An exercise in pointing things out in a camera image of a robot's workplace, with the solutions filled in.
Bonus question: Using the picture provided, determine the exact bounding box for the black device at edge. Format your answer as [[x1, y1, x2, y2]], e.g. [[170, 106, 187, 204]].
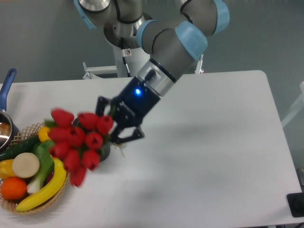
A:
[[286, 192, 304, 218]]

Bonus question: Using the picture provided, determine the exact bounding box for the red tulip bouquet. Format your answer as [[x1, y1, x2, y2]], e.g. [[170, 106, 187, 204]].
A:
[[46, 108, 114, 187]]

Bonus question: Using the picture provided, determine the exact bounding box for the blue handled saucepan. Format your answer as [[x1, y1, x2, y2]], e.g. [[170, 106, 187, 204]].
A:
[[0, 68, 19, 152]]

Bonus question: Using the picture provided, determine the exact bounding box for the yellow banana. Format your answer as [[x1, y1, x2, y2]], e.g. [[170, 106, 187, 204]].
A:
[[16, 158, 67, 212]]

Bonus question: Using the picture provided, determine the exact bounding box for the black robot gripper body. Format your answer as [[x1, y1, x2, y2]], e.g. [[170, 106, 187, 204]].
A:
[[110, 77, 160, 129]]

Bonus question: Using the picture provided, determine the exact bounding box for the beige round disc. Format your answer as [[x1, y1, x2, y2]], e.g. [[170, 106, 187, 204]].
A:
[[12, 152, 40, 178]]

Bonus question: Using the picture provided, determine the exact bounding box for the yellow lemon squash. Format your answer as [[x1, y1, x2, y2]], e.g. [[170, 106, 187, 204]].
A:
[[38, 126, 51, 143]]

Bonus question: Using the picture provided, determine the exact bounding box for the green bok choy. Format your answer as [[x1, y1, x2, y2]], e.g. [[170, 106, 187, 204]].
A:
[[27, 140, 54, 195]]

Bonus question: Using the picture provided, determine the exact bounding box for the silver table clamp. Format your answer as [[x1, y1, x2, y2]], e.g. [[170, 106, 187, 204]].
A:
[[195, 54, 204, 74]]

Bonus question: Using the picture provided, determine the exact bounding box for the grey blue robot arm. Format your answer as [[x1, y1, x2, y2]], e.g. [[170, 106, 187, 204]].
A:
[[74, 0, 230, 144]]

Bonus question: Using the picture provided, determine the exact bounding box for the green cucumber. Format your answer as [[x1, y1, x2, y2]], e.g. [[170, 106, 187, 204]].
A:
[[0, 135, 40, 161]]

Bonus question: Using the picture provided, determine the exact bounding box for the yellow bell pepper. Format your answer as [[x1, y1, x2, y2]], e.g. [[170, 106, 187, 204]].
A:
[[0, 159, 16, 180]]

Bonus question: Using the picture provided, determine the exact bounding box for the dark grey ribbed vase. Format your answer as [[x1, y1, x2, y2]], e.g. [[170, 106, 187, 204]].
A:
[[72, 118, 111, 162]]

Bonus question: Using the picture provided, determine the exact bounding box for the white frame at right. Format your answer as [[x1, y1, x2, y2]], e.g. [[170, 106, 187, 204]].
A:
[[281, 81, 304, 128]]

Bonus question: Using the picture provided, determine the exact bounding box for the orange fruit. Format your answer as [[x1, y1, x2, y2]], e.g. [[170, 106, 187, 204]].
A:
[[0, 177, 27, 200]]

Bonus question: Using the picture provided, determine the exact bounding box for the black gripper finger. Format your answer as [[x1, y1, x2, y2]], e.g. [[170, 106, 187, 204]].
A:
[[95, 96, 111, 117], [110, 125, 145, 145]]

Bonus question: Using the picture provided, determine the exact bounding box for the woven wicker basket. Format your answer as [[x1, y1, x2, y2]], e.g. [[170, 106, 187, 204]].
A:
[[0, 123, 70, 214]]

